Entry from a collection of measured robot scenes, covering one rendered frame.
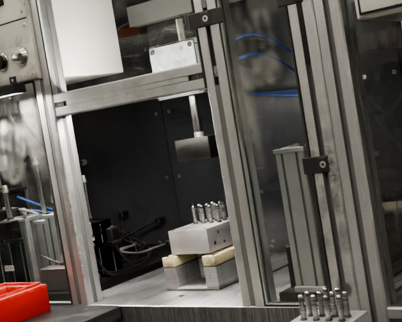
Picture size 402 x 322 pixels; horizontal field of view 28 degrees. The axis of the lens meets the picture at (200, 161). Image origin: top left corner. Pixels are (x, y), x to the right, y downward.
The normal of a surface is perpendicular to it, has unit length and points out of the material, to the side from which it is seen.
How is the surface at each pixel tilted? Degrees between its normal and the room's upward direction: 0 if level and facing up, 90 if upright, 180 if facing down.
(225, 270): 90
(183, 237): 90
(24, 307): 90
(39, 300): 90
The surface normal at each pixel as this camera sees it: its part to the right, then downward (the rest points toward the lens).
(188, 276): 0.80, -0.10
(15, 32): -0.58, 0.14
